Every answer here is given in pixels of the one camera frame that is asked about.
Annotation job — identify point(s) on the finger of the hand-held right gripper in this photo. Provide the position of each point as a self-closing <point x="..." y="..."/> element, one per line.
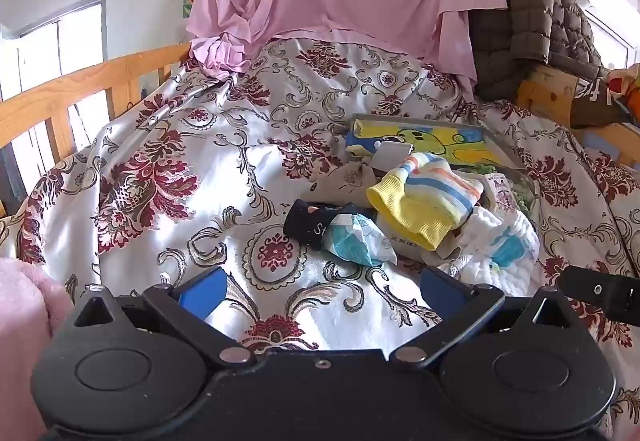
<point x="600" y="290"/>

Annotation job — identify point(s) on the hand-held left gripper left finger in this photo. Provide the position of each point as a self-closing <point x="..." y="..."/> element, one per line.
<point x="202" y="295"/>

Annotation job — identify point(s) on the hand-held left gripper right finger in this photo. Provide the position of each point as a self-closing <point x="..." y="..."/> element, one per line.
<point x="445" y="295"/>

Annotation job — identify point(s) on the white blue fluffy cloth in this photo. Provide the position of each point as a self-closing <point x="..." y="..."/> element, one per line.
<point x="500" y="241"/>

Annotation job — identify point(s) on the white blue tissue packet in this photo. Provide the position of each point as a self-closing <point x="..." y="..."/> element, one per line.
<point x="357" y="238"/>

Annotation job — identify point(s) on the grey cloth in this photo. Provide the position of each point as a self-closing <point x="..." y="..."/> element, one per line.
<point x="350" y="183"/>

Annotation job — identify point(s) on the white printed packet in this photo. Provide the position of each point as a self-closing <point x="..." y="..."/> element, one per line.
<point x="500" y="193"/>

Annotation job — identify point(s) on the black sock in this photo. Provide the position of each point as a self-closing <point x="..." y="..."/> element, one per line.
<point x="305" y="223"/>

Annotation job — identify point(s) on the small white box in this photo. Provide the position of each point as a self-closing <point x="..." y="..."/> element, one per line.
<point x="392" y="155"/>

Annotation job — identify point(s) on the floral bed blanket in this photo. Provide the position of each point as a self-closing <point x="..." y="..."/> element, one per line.
<point x="175" y="146"/>

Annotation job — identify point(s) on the pink fuzzy blanket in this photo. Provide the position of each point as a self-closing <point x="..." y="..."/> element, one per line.
<point x="25" y="346"/>

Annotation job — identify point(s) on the brown printed cloth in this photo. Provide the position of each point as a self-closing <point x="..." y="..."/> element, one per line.
<point x="597" y="103"/>

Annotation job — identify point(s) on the colourful patchwork cloth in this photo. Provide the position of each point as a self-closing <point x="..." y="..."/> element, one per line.
<point x="627" y="91"/>

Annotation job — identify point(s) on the brown quilted jacket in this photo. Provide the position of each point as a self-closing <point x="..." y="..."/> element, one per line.
<point x="525" y="21"/>

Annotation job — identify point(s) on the window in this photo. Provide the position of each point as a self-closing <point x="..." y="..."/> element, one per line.
<point x="55" y="51"/>

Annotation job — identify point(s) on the wooden bed rail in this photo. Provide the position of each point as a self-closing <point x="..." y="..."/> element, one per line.
<point x="75" y="86"/>

